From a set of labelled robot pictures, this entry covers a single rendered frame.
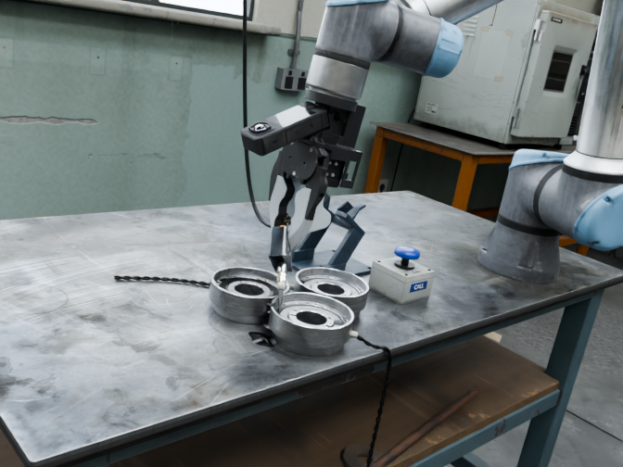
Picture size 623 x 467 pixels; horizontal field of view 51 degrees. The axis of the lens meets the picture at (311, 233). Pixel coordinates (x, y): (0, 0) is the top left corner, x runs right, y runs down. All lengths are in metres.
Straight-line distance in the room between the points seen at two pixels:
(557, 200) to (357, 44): 0.47
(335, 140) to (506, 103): 2.22
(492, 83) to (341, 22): 2.30
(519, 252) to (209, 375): 0.69
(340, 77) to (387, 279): 0.33
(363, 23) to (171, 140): 1.83
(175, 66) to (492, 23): 1.42
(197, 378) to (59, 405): 0.14
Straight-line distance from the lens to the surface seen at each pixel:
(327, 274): 0.97
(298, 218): 0.86
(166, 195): 2.67
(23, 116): 2.37
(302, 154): 0.86
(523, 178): 1.22
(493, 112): 3.10
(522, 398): 1.39
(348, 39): 0.85
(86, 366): 0.74
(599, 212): 1.10
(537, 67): 3.04
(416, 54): 0.89
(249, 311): 0.84
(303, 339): 0.79
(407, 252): 1.01
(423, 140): 3.03
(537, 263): 1.25
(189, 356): 0.77
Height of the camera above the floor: 1.18
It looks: 17 degrees down
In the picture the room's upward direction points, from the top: 10 degrees clockwise
